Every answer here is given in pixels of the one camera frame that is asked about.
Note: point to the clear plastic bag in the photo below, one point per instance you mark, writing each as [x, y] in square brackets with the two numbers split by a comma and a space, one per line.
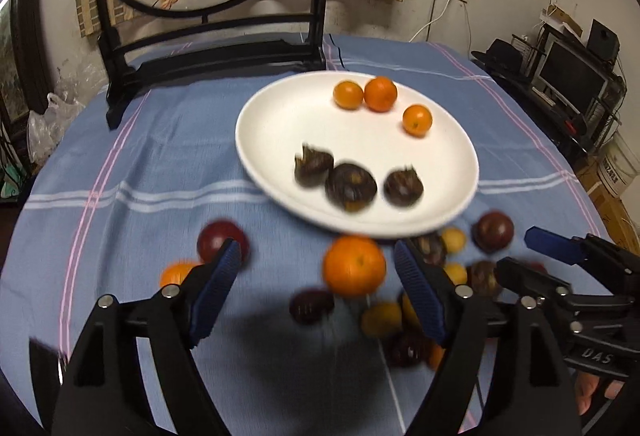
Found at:
[50, 120]

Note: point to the small orange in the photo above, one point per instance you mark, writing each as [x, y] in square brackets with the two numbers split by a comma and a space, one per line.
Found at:
[354, 266]
[175, 273]
[348, 94]
[380, 93]
[417, 119]

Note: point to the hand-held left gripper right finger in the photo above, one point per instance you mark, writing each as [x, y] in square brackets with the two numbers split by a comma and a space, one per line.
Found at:
[420, 296]

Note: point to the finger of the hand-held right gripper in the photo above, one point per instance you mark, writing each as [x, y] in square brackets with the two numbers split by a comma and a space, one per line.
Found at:
[530, 276]
[550, 243]

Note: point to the white bucket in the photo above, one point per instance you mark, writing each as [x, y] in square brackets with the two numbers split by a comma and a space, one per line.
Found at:
[617, 165]

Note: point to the white round plate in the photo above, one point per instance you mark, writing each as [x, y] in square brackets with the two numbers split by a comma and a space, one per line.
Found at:
[300, 115]

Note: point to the small dark purple plum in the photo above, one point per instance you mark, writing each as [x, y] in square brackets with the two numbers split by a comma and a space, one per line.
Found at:
[311, 306]

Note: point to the black hat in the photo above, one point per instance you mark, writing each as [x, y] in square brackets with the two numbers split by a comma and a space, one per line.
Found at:
[502, 53]

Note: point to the beige wall box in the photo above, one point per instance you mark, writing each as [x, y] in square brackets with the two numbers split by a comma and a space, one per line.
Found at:
[562, 18]

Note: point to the dark red plum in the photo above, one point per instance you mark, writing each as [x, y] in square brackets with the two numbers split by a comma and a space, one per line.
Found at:
[494, 231]
[217, 236]

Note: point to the blue striped tablecloth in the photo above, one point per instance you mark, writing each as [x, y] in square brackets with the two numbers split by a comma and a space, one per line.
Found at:
[150, 165]

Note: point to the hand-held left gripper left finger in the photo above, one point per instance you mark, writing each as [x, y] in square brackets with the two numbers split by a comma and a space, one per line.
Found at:
[217, 296]

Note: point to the computer monitor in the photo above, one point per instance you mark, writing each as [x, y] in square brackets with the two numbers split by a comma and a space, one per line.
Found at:
[570, 75]

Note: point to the dark brown water chestnut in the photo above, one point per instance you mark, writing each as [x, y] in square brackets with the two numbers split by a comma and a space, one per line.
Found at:
[312, 164]
[403, 186]
[351, 186]

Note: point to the black speaker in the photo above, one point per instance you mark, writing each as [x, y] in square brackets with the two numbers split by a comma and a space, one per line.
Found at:
[602, 40]

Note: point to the cardboard box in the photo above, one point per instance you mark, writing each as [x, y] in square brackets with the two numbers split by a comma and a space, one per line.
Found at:
[607, 216]

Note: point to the black metal desk rack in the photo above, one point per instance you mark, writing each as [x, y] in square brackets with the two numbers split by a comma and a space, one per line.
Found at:
[550, 120]

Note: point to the person's right hand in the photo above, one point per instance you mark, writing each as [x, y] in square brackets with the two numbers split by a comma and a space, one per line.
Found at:
[587, 391]

